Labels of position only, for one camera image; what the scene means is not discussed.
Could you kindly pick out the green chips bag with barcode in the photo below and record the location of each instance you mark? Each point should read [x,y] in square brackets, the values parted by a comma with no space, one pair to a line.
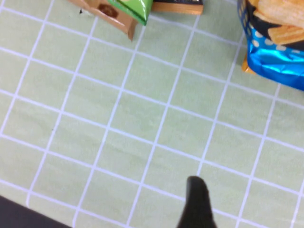
[135,7]

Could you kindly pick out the green checkered tablecloth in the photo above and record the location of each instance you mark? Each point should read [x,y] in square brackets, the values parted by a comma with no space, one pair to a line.
[142,107]

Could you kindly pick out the tan biscuit packet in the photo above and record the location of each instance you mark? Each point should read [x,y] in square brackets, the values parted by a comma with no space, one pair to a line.
[114,19]

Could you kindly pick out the small orange snack packet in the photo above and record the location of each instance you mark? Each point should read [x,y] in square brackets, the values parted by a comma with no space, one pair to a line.
[248,67]

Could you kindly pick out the blue shrimp chips bag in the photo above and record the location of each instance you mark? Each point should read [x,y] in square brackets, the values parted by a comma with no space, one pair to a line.
[273,64]

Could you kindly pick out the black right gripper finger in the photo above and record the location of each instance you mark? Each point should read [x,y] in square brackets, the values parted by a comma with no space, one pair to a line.
[197,204]

